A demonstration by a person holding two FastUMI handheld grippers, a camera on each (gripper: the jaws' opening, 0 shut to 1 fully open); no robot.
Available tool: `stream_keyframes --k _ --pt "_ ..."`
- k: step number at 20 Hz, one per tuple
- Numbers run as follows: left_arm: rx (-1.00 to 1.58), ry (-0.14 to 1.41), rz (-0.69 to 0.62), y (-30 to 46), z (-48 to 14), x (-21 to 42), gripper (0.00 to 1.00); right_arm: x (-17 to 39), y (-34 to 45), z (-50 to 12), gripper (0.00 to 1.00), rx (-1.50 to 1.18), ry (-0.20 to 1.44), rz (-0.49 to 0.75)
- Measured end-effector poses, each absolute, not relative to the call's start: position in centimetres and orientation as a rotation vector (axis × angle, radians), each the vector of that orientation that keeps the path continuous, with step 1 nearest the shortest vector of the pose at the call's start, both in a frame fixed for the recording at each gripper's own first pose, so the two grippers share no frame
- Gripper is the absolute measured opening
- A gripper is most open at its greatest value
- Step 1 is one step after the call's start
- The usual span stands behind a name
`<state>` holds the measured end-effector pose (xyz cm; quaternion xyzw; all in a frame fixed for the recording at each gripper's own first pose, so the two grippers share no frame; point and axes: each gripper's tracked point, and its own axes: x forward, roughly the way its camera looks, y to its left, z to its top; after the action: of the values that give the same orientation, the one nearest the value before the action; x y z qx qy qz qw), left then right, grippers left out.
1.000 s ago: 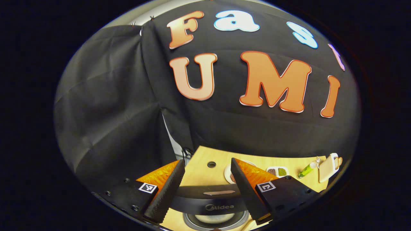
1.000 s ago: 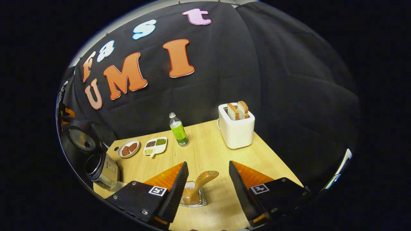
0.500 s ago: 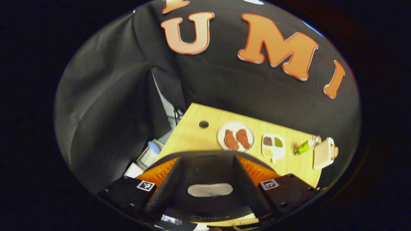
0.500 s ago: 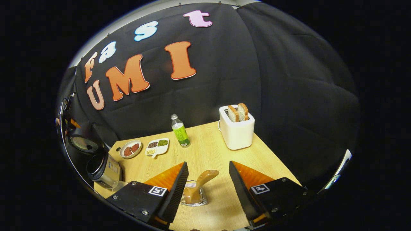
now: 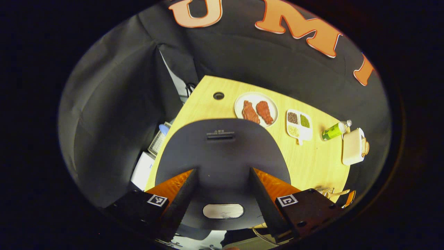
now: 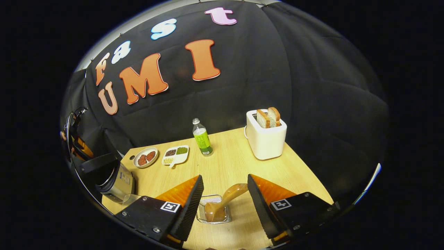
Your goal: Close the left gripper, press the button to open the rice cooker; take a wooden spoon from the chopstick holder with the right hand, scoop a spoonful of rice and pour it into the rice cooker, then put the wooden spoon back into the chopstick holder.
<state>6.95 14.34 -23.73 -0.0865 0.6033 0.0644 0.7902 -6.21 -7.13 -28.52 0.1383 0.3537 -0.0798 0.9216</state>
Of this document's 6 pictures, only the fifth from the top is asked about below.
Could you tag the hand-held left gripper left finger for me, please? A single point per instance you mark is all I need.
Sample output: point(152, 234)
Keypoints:
point(177, 208)

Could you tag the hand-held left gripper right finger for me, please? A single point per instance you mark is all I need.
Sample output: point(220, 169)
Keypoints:
point(269, 208)

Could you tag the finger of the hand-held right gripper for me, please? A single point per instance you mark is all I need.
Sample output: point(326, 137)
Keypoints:
point(350, 198)

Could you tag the wooden spoon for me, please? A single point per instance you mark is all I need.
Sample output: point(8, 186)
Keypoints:
point(341, 192)

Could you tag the black and silver rice cooker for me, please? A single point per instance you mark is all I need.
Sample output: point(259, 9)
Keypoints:
point(222, 156)

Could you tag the white box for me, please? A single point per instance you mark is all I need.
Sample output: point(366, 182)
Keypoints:
point(142, 172)

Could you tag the white toaster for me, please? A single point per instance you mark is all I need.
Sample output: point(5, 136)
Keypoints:
point(352, 147)

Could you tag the toast slice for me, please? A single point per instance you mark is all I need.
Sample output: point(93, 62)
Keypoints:
point(365, 147)

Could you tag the green drink bottle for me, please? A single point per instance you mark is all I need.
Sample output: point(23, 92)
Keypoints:
point(333, 132)

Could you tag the white divided bean tray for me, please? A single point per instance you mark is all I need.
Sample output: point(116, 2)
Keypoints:
point(305, 133)

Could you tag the red meat piece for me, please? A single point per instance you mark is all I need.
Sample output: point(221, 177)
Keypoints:
point(264, 111)
point(249, 113)

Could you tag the white round plate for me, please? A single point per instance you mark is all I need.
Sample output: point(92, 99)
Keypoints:
point(256, 96)

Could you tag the black backdrop cloth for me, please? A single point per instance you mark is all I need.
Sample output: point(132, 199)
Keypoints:
point(260, 59)

